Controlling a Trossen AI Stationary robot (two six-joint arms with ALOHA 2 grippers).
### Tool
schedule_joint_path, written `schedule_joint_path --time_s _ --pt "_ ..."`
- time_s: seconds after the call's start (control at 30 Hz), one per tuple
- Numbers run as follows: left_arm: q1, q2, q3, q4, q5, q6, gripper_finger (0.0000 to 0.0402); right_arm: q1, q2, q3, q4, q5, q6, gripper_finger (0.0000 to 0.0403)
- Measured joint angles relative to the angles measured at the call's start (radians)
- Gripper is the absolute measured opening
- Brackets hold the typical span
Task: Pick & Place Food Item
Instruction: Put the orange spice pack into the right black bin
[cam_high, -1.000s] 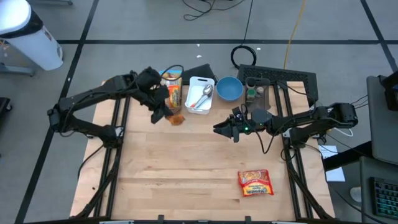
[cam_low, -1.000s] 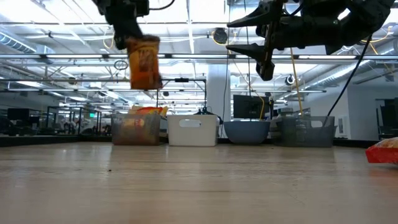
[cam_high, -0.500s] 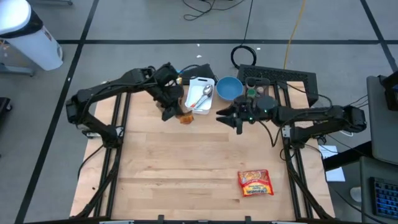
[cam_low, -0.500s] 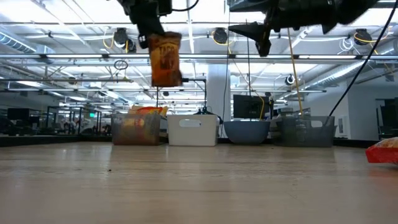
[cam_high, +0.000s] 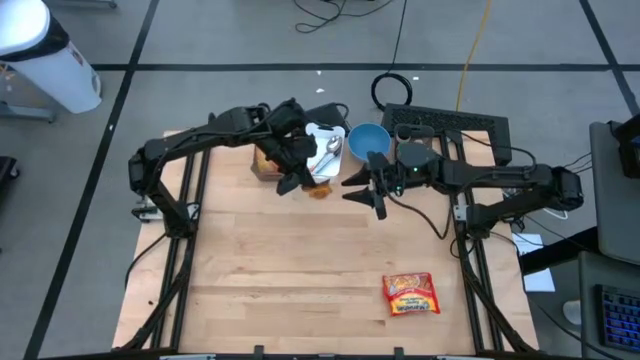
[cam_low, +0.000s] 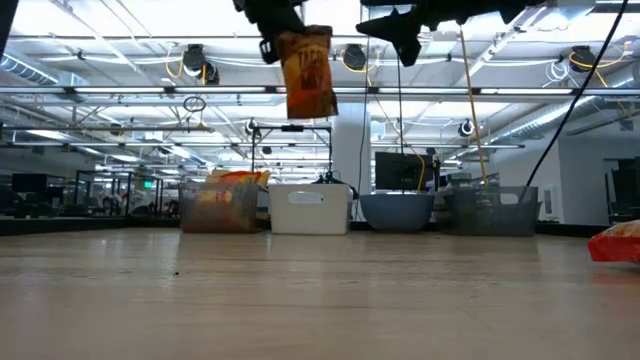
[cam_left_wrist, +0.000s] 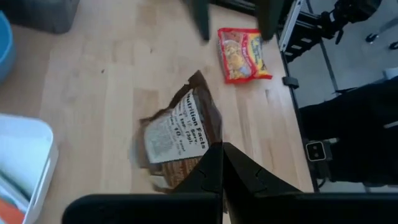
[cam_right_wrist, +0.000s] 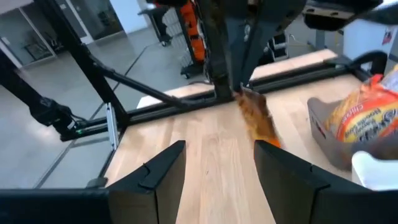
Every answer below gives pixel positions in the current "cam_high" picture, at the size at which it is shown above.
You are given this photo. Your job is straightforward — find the white computer mouse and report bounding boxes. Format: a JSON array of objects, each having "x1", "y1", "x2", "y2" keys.
[{"x1": 563, "y1": 299, "x2": 584, "y2": 326}]

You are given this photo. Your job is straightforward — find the orange ramen packet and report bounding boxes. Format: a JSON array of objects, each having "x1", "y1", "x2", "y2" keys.
[{"x1": 253, "y1": 147, "x2": 281, "y2": 179}]

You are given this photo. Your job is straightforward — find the black perforated panel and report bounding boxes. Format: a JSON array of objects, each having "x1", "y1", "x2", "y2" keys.
[{"x1": 380, "y1": 102, "x2": 514, "y2": 171}]

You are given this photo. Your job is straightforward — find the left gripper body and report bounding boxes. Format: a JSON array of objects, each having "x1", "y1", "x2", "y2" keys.
[{"x1": 267, "y1": 132, "x2": 318, "y2": 196}]

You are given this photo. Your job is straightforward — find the pale-handled metal spoon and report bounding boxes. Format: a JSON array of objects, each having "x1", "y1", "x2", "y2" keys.
[{"x1": 310, "y1": 135, "x2": 344, "y2": 175}]

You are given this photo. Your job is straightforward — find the backlit keyboard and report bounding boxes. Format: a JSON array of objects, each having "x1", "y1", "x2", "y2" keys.
[{"x1": 594, "y1": 283, "x2": 640, "y2": 354}]

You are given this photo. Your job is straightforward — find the black hanging arm cable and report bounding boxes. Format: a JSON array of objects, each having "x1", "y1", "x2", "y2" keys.
[{"x1": 387, "y1": 192, "x2": 454, "y2": 241}]

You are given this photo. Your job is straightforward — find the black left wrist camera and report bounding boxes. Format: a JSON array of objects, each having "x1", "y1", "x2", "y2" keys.
[{"x1": 277, "y1": 98, "x2": 307, "y2": 126}]

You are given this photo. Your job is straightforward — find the white paper sheet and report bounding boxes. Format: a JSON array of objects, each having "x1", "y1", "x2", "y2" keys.
[{"x1": 512, "y1": 232, "x2": 556, "y2": 294}]

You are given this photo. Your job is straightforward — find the white plastic bin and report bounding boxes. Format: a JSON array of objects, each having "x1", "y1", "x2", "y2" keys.
[{"x1": 304, "y1": 122, "x2": 347, "y2": 179}]

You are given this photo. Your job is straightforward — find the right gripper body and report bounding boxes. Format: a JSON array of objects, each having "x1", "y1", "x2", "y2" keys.
[{"x1": 367, "y1": 164, "x2": 410, "y2": 221}]

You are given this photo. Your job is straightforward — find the grey desk foot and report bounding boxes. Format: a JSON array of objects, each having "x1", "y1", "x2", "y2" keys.
[{"x1": 0, "y1": 99, "x2": 56, "y2": 125}]

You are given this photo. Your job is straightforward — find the red ramen packet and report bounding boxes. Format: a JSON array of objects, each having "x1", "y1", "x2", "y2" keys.
[{"x1": 381, "y1": 271, "x2": 442, "y2": 318}]

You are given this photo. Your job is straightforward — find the black coiled cable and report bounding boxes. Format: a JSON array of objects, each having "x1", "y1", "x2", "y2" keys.
[{"x1": 370, "y1": 0, "x2": 415, "y2": 112}]

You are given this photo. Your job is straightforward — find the white cable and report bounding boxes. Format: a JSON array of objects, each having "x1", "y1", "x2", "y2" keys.
[{"x1": 542, "y1": 204, "x2": 570, "y2": 221}]

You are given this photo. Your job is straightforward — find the translucent grey bin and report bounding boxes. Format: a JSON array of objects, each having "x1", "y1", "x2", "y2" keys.
[
  {"x1": 251, "y1": 143, "x2": 286, "y2": 182},
  {"x1": 393, "y1": 123, "x2": 441, "y2": 166}
]

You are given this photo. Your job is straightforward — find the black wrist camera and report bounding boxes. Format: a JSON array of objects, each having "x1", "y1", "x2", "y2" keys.
[
  {"x1": 277, "y1": 98, "x2": 307, "y2": 126},
  {"x1": 367, "y1": 150, "x2": 390, "y2": 172}
]

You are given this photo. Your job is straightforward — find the black box device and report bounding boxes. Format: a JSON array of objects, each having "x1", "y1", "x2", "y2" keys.
[{"x1": 608, "y1": 113, "x2": 640, "y2": 180}]

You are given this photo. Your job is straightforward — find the taco seasoning pouch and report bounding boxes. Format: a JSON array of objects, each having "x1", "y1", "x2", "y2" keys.
[{"x1": 303, "y1": 180, "x2": 334, "y2": 201}]

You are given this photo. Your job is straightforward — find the blue bowl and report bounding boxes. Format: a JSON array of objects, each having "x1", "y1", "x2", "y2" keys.
[{"x1": 347, "y1": 122, "x2": 393, "y2": 162}]

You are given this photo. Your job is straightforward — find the grey desk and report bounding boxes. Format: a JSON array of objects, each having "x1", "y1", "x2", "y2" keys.
[
  {"x1": 588, "y1": 121, "x2": 640, "y2": 266},
  {"x1": 578, "y1": 251, "x2": 640, "y2": 360}
]

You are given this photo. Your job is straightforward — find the thin black cable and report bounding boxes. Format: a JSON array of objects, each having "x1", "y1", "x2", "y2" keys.
[{"x1": 292, "y1": 0, "x2": 396, "y2": 35}]

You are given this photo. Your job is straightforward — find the yellow cable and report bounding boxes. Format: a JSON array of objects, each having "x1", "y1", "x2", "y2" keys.
[{"x1": 455, "y1": 0, "x2": 494, "y2": 112}]

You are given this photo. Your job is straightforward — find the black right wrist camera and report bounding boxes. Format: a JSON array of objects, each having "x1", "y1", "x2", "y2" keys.
[{"x1": 367, "y1": 150, "x2": 390, "y2": 172}]

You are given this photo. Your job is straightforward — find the black wedge-shaped stand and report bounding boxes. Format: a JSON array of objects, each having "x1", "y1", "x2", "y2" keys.
[{"x1": 304, "y1": 101, "x2": 350, "y2": 132}]

